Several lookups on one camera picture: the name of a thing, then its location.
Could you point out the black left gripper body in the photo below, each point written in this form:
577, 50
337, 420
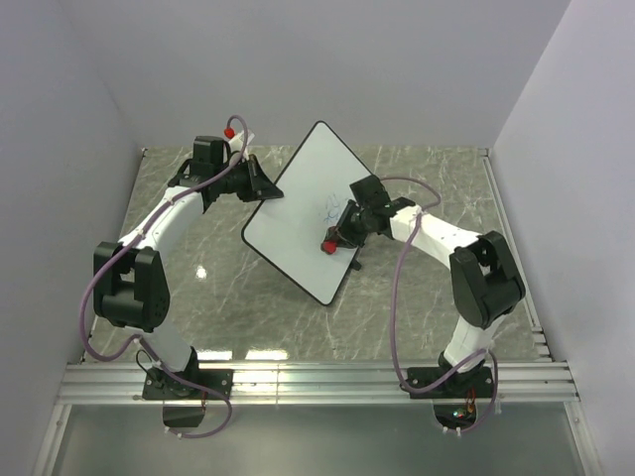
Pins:
235, 180

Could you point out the aluminium mounting rail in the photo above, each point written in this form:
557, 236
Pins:
309, 383

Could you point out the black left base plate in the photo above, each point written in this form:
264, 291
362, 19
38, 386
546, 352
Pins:
213, 384

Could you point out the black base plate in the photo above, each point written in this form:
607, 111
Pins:
213, 384
478, 383

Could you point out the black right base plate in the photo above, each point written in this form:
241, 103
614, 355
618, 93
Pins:
478, 383

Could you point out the white whiteboard with black frame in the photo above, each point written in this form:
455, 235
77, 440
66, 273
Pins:
288, 231

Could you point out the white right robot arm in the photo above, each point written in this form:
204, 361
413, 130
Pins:
485, 280

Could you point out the aluminium side rail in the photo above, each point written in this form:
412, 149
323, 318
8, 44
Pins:
538, 333

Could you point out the red bone-shaped eraser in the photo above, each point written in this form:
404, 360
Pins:
329, 246

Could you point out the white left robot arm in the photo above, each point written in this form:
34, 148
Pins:
131, 290

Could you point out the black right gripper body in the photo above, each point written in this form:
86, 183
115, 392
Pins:
358, 217

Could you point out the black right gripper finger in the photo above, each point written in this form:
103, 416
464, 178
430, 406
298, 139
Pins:
353, 240
345, 223

